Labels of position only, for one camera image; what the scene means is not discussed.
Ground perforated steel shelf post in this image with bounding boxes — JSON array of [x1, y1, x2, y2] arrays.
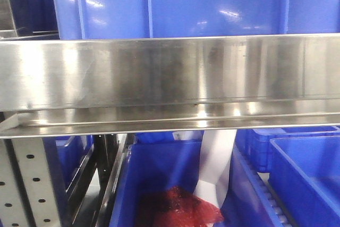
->
[[1, 138, 67, 226]]

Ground large blue crate upper shelf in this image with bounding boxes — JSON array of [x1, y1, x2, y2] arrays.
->
[[54, 0, 339, 39]]

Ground red mesh bag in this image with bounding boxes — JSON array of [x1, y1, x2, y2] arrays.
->
[[134, 186, 224, 226]]

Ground stainless steel shelf beam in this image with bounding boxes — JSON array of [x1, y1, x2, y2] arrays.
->
[[1, 33, 339, 138]]

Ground blue bin with red item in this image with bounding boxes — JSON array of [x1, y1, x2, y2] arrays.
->
[[110, 140, 279, 226]]

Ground blue bin lower left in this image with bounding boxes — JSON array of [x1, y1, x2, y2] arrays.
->
[[55, 135, 93, 189]]

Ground dark blue crate upper left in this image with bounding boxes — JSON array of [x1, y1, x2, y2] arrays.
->
[[1, 0, 58, 38]]

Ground blue bin rear right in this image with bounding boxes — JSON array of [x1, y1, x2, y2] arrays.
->
[[235, 126, 339, 173]]

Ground white paper sheet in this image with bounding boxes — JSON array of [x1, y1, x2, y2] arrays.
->
[[173, 129, 236, 208]]

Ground blue bin lower right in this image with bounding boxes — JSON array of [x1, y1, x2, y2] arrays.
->
[[269, 136, 339, 226]]

